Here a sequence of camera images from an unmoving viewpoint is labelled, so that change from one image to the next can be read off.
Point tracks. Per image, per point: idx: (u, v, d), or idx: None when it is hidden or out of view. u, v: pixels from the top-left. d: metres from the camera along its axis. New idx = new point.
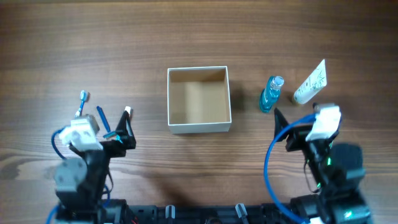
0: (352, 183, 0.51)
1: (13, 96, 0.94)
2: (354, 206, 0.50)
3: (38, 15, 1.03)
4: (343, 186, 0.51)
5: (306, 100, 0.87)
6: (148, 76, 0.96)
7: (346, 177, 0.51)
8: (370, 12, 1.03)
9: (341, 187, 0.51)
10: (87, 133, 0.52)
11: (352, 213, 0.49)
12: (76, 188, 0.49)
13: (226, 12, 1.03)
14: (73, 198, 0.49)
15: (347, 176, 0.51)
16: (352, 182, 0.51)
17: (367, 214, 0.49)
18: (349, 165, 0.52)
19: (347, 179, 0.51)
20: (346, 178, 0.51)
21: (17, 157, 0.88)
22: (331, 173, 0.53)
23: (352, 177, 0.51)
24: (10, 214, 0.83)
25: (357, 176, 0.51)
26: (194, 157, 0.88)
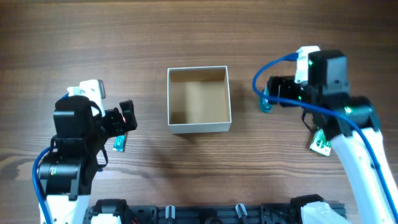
0: (339, 80, 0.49)
1: (12, 96, 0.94)
2: (356, 107, 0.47)
3: (38, 15, 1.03)
4: (333, 86, 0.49)
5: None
6: (148, 76, 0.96)
7: (330, 61, 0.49)
8: (370, 12, 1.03)
9: (331, 91, 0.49)
10: (94, 90, 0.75)
11: (351, 109, 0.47)
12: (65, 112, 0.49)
13: (226, 12, 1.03)
14: (70, 127, 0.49)
15: (332, 63, 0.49)
16: (339, 75, 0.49)
17: (370, 109, 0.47)
18: (337, 66, 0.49)
19: (334, 71, 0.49)
20: (331, 66, 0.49)
21: (17, 157, 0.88)
22: (319, 78, 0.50)
23: (334, 60, 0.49)
24: (9, 214, 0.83)
25: (341, 61, 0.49)
26: (194, 157, 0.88)
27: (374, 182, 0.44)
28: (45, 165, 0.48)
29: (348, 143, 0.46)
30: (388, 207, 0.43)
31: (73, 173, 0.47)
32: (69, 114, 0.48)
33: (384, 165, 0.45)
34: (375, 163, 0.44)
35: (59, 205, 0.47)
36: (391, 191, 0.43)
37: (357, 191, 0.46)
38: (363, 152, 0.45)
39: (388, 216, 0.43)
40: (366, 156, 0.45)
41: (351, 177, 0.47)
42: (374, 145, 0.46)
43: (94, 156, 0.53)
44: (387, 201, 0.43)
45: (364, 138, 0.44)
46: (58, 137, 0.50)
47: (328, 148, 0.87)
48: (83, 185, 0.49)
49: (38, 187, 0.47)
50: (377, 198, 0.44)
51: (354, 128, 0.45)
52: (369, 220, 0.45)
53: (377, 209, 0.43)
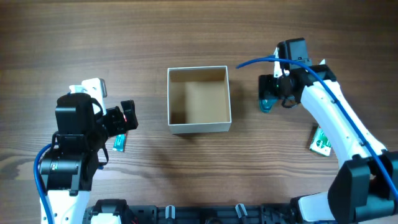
0: (302, 56, 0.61)
1: (12, 96, 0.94)
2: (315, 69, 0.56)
3: (38, 15, 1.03)
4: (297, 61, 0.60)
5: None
6: (148, 76, 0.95)
7: (291, 42, 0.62)
8: (370, 11, 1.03)
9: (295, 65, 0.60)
10: (96, 88, 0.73)
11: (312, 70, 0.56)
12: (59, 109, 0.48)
13: (226, 12, 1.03)
14: (71, 124, 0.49)
15: (293, 43, 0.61)
16: (300, 52, 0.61)
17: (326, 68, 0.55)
18: (299, 46, 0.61)
19: (296, 50, 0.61)
20: (293, 46, 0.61)
21: (17, 157, 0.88)
22: (285, 55, 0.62)
23: (295, 42, 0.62)
24: (9, 214, 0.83)
25: (301, 42, 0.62)
26: (194, 157, 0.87)
27: (335, 111, 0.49)
28: (45, 163, 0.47)
29: (310, 89, 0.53)
30: (351, 127, 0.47)
31: (73, 168, 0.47)
32: (70, 111, 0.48)
33: (342, 100, 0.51)
34: (334, 98, 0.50)
35: (60, 198, 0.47)
36: (351, 116, 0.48)
37: (326, 126, 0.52)
38: (323, 92, 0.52)
39: (352, 134, 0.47)
40: (326, 95, 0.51)
41: (321, 117, 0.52)
42: (332, 88, 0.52)
43: (95, 152, 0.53)
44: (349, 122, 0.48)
45: (321, 80, 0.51)
46: (59, 134, 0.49)
47: (328, 148, 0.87)
48: (84, 181, 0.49)
49: (39, 183, 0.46)
50: (337, 118, 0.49)
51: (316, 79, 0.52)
52: (339, 144, 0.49)
53: (341, 130, 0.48)
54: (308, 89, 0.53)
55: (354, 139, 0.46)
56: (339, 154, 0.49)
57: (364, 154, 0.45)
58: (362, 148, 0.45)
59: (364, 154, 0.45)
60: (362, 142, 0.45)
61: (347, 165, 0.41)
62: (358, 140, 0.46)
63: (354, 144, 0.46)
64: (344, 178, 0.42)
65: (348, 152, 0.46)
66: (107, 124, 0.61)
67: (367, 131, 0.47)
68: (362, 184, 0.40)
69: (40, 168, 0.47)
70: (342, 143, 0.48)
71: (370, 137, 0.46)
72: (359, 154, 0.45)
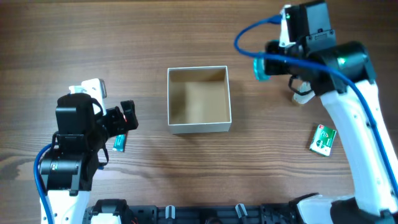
0: (323, 28, 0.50)
1: (13, 96, 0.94)
2: (349, 53, 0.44)
3: (38, 15, 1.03)
4: (318, 35, 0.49)
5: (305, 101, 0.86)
6: (148, 76, 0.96)
7: (309, 7, 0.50)
8: (370, 12, 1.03)
9: (316, 39, 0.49)
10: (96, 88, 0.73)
11: (344, 58, 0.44)
12: (59, 109, 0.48)
13: (226, 12, 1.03)
14: (71, 124, 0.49)
15: (311, 9, 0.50)
16: (321, 22, 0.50)
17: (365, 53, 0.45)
18: (316, 14, 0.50)
19: (313, 20, 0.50)
20: (311, 14, 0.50)
21: (17, 157, 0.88)
22: (305, 27, 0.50)
23: (313, 7, 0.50)
24: (9, 214, 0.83)
25: (319, 7, 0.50)
26: (197, 157, 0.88)
27: (370, 144, 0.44)
28: (45, 163, 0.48)
29: (344, 101, 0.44)
30: (385, 170, 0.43)
31: (73, 168, 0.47)
32: (71, 112, 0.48)
33: (380, 124, 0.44)
34: (372, 122, 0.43)
35: (60, 199, 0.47)
36: (388, 153, 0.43)
37: (353, 149, 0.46)
38: (359, 109, 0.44)
39: (384, 178, 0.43)
40: (362, 115, 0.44)
41: (350, 142, 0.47)
42: (370, 101, 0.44)
43: (95, 152, 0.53)
44: (383, 163, 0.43)
45: (360, 94, 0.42)
46: (59, 134, 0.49)
47: (328, 148, 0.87)
48: (84, 181, 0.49)
49: (39, 182, 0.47)
50: (372, 157, 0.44)
51: (346, 84, 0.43)
52: (365, 182, 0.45)
53: (374, 173, 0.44)
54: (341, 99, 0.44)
55: (386, 185, 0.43)
56: (362, 187, 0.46)
57: (393, 206, 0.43)
58: (392, 196, 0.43)
59: (392, 204, 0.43)
60: (393, 191, 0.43)
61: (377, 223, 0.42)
62: (390, 187, 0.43)
63: (384, 193, 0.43)
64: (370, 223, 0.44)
65: (375, 199, 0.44)
66: (107, 125, 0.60)
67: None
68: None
69: (40, 168, 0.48)
70: (370, 183, 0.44)
71: None
72: (388, 208, 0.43)
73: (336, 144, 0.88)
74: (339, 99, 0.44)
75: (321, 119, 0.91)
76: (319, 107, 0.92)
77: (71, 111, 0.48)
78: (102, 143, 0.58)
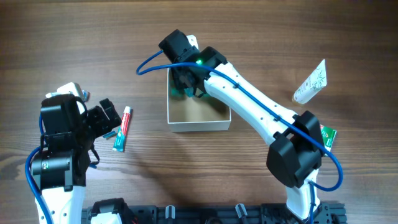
0: (186, 48, 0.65)
1: (13, 96, 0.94)
2: (203, 56, 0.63)
3: (38, 15, 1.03)
4: (184, 53, 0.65)
5: (305, 101, 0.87)
6: (148, 76, 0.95)
7: (170, 38, 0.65)
8: (370, 11, 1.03)
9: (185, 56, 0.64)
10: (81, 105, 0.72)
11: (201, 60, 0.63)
12: (43, 109, 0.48)
13: (226, 12, 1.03)
14: (58, 122, 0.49)
15: (172, 40, 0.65)
16: (183, 45, 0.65)
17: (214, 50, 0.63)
18: (178, 39, 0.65)
19: (179, 44, 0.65)
20: (174, 42, 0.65)
21: (16, 157, 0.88)
22: (172, 52, 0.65)
23: (173, 37, 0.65)
24: (9, 214, 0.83)
25: (178, 35, 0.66)
26: (189, 156, 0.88)
27: (242, 98, 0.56)
28: (36, 163, 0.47)
29: (209, 81, 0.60)
30: (261, 109, 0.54)
31: (64, 165, 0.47)
32: (57, 110, 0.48)
33: (243, 83, 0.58)
34: (234, 83, 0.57)
35: (57, 196, 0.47)
36: (257, 97, 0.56)
37: (240, 112, 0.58)
38: (222, 81, 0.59)
39: (263, 114, 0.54)
40: (227, 83, 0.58)
41: (234, 105, 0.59)
42: (228, 72, 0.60)
43: (85, 149, 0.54)
44: (255, 104, 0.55)
45: (214, 70, 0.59)
46: (47, 134, 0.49)
47: (328, 148, 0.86)
48: (76, 177, 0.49)
49: (32, 183, 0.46)
50: (247, 104, 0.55)
51: (208, 70, 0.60)
52: (257, 125, 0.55)
53: (255, 114, 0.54)
54: (208, 83, 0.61)
55: (268, 116, 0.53)
56: (263, 133, 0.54)
57: (282, 127, 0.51)
58: (278, 122, 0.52)
59: (281, 128, 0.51)
60: (275, 119, 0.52)
61: (273, 147, 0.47)
62: (272, 116, 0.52)
63: (269, 122, 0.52)
64: (273, 152, 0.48)
65: (267, 131, 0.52)
66: (91, 124, 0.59)
67: (275, 104, 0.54)
68: (289, 153, 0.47)
69: (31, 170, 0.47)
70: (260, 125, 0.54)
71: (277, 109, 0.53)
72: (278, 130, 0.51)
73: (336, 144, 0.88)
74: (208, 83, 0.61)
75: (321, 119, 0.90)
76: (319, 107, 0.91)
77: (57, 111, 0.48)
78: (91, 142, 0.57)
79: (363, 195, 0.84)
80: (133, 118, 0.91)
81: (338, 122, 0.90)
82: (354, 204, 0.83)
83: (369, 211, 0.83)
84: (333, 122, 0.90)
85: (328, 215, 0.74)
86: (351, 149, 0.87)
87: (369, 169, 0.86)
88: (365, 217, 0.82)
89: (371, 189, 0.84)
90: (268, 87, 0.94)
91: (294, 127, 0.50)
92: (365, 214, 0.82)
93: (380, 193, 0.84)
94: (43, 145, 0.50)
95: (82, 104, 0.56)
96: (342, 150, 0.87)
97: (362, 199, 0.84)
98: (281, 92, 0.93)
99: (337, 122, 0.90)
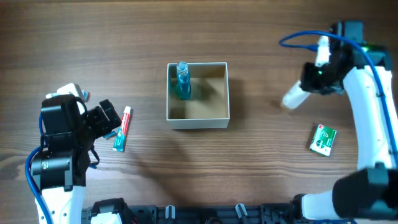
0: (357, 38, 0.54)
1: (13, 96, 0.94)
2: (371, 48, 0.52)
3: (38, 15, 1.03)
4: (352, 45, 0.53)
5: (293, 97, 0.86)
6: (148, 76, 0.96)
7: (344, 22, 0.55)
8: (370, 12, 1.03)
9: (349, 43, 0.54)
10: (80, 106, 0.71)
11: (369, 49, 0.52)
12: (43, 109, 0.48)
13: (226, 12, 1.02)
14: (58, 122, 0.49)
15: (348, 25, 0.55)
16: (355, 33, 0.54)
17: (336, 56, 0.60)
18: (354, 25, 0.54)
19: (351, 32, 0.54)
20: (347, 27, 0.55)
21: (17, 157, 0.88)
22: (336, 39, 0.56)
23: (349, 22, 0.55)
24: (9, 214, 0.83)
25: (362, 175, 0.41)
26: (189, 157, 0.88)
27: (377, 115, 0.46)
28: (36, 163, 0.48)
29: (367, 71, 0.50)
30: (386, 131, 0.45)
31: (64, 165, 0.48)
32: (56, 110, 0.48)
33: (390, 97, 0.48)
34: (380, 91, 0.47)
35: (56, 196, 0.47)
36: (391, 115, 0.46)
37: (357, 119, 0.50)
38: (370, 80, 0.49)
39: (384, 137, 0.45)
40: (373, 84, 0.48)
41: (359, 118, 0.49)
42: (384, 79, 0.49)
43: (85, 149, 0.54)
44: (385, 119, 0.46)
45: (371, 63, 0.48)
46: (47, 134, 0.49)
47: (328, 148, 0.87)
48: (76, 176, 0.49)
49: (32, 183, 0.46)
50: (377, 122, 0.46)
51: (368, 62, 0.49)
52: (366, 144, 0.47)
53: (374, 130, 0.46)
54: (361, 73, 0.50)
55: (385, 143, 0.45)
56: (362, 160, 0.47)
57: (390, 163, 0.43)
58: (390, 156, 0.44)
59: (389, 161, 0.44)
60: (392, 152, 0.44)
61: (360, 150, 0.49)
62: (375, 92, 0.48)
63: (382, 150, 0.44)
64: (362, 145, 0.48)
65: (372, 153, 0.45)
66: (91, 125, 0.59)
67: (381, 137, 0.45)
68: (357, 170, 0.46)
69: (32, 169, 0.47)
70: (370, 143, 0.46)
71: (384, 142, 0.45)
72: (384, 162, 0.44)
73: (336, 144, 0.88)
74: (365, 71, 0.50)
75: (321, 119, 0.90)
76: (320, 107, 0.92)
77: (56, 112, 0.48)
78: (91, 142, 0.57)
79: None
80: (133, 118, 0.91)
81: (339, 122, 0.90)
82: None
83: None
84: (333, 122, 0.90)
85: None
86: (351, 149, 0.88)
87: None
88: None
89: None
90: (268, 87, 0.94)
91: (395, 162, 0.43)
92: None
93: None
94: (43, 145, 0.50)
95: (82, 104, 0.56)
96: (341, 150, 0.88)
97: None
98: (281, 93, 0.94)
99: (337, 122, 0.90)
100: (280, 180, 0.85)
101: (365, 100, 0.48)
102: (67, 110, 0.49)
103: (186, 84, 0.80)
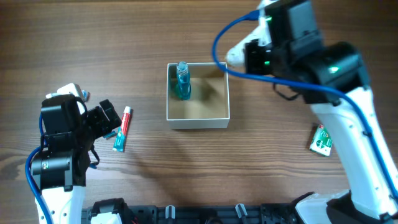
0: (309, 30, 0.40)
1: (13, 96, 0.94)
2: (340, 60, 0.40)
3: (38, 15, 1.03)
4: (308, 50, 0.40)
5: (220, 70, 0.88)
6: (148, 75, 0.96)
7: (292, 9, 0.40)
8: (370, 12, 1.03)
9: (303, 43, 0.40)
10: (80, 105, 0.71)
11: (336, 66, 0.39)
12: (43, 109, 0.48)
13: (226, 12, 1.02)
14: (58, 122, 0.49)
15: (295, 12, 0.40)
16: (305, 25, 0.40)
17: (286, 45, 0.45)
18: (303, 12, 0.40)
19: (300, 22, 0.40)
20: (295, 16, 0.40)
21: (17, 157, 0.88)
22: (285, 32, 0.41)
23: (296, 8, 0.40)
24: (9, 214, 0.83)
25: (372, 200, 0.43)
26: (189, 157, 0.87)
27: (370, 161, 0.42)
28: (36, 163, 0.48)
29: (342, 107, 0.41)
30: (382, 176, 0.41)
31: (64, 165, 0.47)
32: (56, 110, 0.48)
33: (375, 129, 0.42)
34: (367, 130, 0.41)
35: (56, 196, 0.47)
36: (383, 155, 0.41)
37: (345, 159, 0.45)
38: (352, 117, 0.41)
39: (382, 183, 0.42)
40: (357, 124, 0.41)
41: (351, 163, 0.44)
42: (363, 105, 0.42)
43: (85, 149, 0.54)
44: (379, 167, 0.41)
45: (350, 101, 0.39)
46: (47, 134, 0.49)
47: (328, 148, 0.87)
48: (76, 176, 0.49)
49: (32, 183, 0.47)
50: (372, 171, 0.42)
51: (340, 96, 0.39)
52: (364, 191, 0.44)
53: (371, 181, 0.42)
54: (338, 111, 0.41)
55: (385, 189, 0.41)
56: (359, 198, 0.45)
57: (393, 209, 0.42)
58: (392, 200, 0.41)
59: (392, 208, 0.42)
60: (392, 196, 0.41)
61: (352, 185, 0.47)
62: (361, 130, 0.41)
63: (384, 198, 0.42)
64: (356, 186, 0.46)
65: (375, 205, 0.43)
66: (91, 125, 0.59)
67: (378, 185, 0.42)
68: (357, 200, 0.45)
69: (32, 170, 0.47)
70: (369, 191, 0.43)
71: (381, 190, 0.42)
72: (388, 211, 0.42)
73: None
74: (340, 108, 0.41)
75: None
76: None
77: (56, 112, 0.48)
78: (91, 142, 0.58)
79: None
80: (133, 118, 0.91)
81: None
82: None
83: None
84: None
85: None
86: None
87: None
88: None
89: None
90: (267, 87, 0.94)
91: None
92: None
93: None
94: (43, 145, 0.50)
95: (82, 104, 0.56)
96: None
97: None
98: None
99: None
100: (280, 180, 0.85)
101: (352, 142, 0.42)
102: (67, 110, 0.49)
103: (186, 84, 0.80)
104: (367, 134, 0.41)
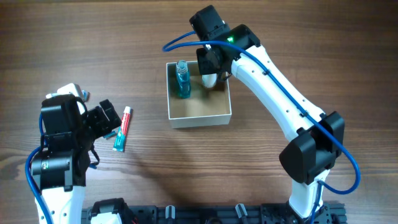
0: (218, 25, 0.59)
1: (13, 96, 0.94)
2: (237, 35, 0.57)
3: (38, 15, 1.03)
4: (218, 32, 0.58)
5: (212, 83, 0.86)
6: (148, 76, 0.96)
7: (203, 14, 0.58)
8: (370, 12, 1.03)
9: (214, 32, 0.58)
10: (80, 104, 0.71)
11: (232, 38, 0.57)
12: (43, 109, 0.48)
13: (226, 12, 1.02)
14: (58, 122, 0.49)
15: (205, 15, 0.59)
16: (214, 21, 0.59)
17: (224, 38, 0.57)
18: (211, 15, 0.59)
19: (210, 20, 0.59)
20: (206, 18, 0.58)
21: (17, 157, 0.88)
22: (202, 28, 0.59)
23: (205, 13, 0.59)
24: (9, 214, 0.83)
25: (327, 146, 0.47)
26: (189, 157, 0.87)
27: (273, 90, 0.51)
28: (36, 163, 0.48)
29: (239, 62, 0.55)
30: (288, 99, 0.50)
31: (64, 165, 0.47)
32: (57, 110, 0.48)
33: (274, 70, 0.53)
34: (265, 69, 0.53)
35: (56, 196, 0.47)
36: (283, 84, 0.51)
37: (266, 106, 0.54)
38: (252, 65, 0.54)
39: (289, 105, 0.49)
40: (256, 67, 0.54)
41: (266, 101, 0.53)
42: (260, 56, 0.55)
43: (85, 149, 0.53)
44: (283, 93, 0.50)
45: (244, 51, 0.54)
46: (47, 134, 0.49)
47: None
48: (76, 175, 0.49)
49: (32, 183, 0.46)
50: (277, 96, 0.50)
51: (239, 50, 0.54)
52: (281, 118, 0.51)
53: (280, 106, 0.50)
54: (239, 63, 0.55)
55: (294, 110, 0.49)
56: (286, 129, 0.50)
57: (307, 125, 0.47)
58: (304, 119, 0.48)
59: (306, 125, 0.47)
60: (301, 113, 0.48)
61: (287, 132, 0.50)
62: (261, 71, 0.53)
63: (293, 116, 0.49)
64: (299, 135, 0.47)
65: (289, 124, 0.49)
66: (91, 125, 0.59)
67: (288, 107, 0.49)
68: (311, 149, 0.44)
69: (31, 169, 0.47)
70: (283, 116, 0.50)
71: (293, 111, 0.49)
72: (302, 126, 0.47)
73: None
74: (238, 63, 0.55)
75: None
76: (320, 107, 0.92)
77: (56, 112, 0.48)
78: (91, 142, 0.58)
79: (363, 194, 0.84)
80: (133, 118, 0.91)
81: None
82: (353, 203, 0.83)
83: (369, 211, 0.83)
84: None
85: (328, 215, 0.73)
86: (351, 149, 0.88)
87: (369, 168, 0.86)
88: (365, 217, 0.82)
89: (372, 189, 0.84)
90: None
91: (321, 126, 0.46)
92: (365, 214, 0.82)
93: (380, 193, 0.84)
94: (43, 145, 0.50)
95: (82, 104, 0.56)
96: None
97: (362, 198, 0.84)
98: None
99: None
100: (280, 180, 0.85)
101: (257, 80, 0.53)
102: (67, 110, 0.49)
103: (186, 82, 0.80)
104: (265, 72, 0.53)
